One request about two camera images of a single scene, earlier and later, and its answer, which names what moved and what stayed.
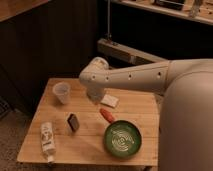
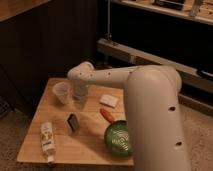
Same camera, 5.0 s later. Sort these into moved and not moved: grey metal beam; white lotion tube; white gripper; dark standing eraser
Moved: white gripper
Not moved: white lotion tube; grey metal beam; dark standing eraser
